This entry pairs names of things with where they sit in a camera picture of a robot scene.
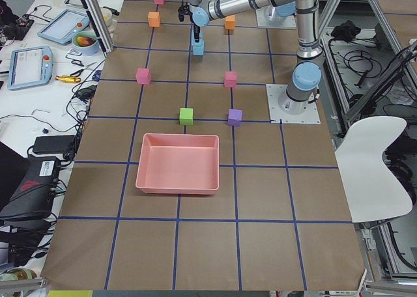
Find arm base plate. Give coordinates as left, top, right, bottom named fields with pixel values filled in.
left=256, top=3, right=296, bottom=29
left=266, top=84, right=321, bottom=124

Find red fruit in bowl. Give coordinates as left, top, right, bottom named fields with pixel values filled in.
left=76, top=36, right=96, bottom=48

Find teach pendant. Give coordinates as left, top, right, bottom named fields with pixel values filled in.
left=37, top=9, right=90, bottom=45
left=7, top=46, right=53, bottom=91

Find white bowl with red fruit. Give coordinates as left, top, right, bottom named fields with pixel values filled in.
left=72, top=31, right=100, bottom=55

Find green foam block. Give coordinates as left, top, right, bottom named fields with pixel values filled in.
left=179, top=107, right=194, bottom=126

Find black box on desk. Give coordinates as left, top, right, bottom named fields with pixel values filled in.
left=32, top=135, right=75, bottom=154

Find orange foam block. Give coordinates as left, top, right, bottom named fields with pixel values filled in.
left=147, top=11, right=161, bottom=27
left=224, top=15, right=236, bottom=31

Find pink plastic bin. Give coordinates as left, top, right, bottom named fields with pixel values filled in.
left=136, top=133, right=220, bottom=195

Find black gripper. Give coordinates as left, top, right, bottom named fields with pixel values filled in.
left=193, top=24, right=201, bottom=43
left=178, top=3, right=190, bottom=21

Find magenta foam block far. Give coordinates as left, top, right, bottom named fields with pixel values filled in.
left=223, top=71, right=238, bottom=88

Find magenta foam block near right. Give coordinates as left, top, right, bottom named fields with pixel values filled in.
left=136, top=68, right=151, bottom=85

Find upper teach pendant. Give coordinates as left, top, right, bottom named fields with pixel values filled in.
left=37, top=9, right=90, bottom=45

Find beige bowl with lemon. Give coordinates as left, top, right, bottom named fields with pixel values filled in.
left=100, top=7, right=113, bottom=27

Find scissors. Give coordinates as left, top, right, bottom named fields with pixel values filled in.
left=70, top=62, right=95, bottom=78

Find orange foam block near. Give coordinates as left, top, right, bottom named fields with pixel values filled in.
left=147, top=11, right=161, bottom=27

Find orange foam block far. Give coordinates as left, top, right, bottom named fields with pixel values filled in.
left=224, top=15, right=236, bottom=31

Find white chair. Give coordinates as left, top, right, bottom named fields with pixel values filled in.
left=335, top=116, right=412, bottom=223

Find lower teach pendant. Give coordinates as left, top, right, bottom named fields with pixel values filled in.
left=7, top=46, right=53, bottom=91

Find purple foam block far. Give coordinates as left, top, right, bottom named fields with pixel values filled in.
left=227, top=109, right=242, bottom=127

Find light blue block arm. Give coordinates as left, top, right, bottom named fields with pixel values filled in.
left=193, top=46, right=205, bottom=56
left=192, top=38, right=205, bottom=51

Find right aluminium frame post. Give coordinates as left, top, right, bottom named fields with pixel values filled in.
left=80, top=0, right=114, bottom=56

